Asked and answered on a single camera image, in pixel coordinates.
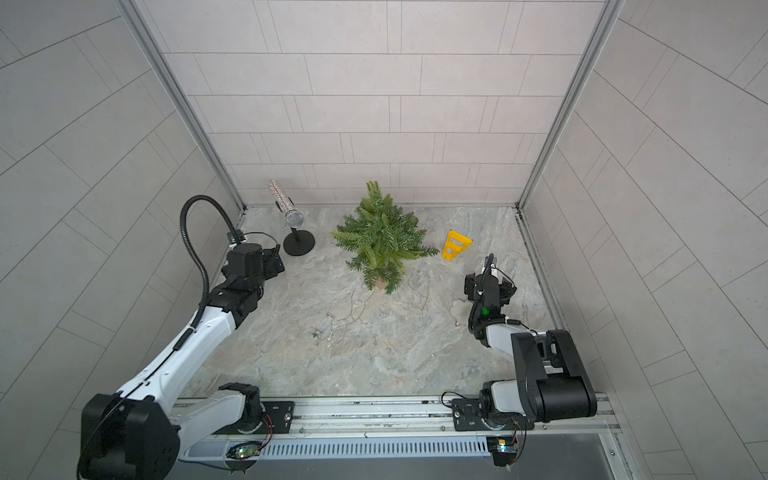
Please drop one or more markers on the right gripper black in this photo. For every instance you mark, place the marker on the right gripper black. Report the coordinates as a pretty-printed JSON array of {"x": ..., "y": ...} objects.
[{"x": 472, "y": 286}]

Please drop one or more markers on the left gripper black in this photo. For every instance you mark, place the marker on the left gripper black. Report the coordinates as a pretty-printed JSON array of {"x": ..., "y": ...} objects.
[{"x": 272, "y": 268}]

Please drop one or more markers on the small green christmas tree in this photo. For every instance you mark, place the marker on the small green christmas tree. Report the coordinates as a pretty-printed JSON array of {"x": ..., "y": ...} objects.
[{"x": 382, "y": 237}]

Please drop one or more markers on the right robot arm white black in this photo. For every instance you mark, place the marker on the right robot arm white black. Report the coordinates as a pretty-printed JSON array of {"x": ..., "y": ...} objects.
[{"x": 550, "y": 381}]

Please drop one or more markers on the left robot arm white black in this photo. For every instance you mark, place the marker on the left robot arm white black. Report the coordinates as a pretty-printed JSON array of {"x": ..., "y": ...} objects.
[{"x": 134, "y": 433}]

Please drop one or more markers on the glitter microphone on black stand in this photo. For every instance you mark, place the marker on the glitter microphone on black stand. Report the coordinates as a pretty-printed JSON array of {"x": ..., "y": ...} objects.
[{"x": 299, "y": 241}]

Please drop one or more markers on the yellow plastic triangular holder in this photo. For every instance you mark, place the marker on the yellow plastic triangular holder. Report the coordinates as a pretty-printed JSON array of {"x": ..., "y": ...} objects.
[{"x": 455, "y": 244}]

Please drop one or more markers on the right green circuit board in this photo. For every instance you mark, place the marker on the right green circuit board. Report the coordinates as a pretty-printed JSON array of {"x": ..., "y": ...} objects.
[{"x": 503, "y": 450}]

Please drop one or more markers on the green circuit board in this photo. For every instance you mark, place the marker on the green circuit board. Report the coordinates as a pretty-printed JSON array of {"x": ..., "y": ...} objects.
[
  {"x": 503, "y": 450},
  {"x": 244, "y": 451}
]

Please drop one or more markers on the left green circuit board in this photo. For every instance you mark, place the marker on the left green circuit board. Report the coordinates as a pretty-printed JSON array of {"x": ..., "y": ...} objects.
[{"x": 244, "y": 451}]

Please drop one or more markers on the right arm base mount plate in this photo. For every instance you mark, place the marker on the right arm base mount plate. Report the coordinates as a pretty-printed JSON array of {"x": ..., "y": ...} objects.
[{"x": 470, "y": 415}]

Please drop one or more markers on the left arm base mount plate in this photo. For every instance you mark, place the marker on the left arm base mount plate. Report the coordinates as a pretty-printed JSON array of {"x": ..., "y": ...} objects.
[{"x": 270, "y": 416}]

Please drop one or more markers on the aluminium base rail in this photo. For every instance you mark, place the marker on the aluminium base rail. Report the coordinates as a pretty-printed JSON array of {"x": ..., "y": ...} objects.
[{"x": 388, "y": 427}]

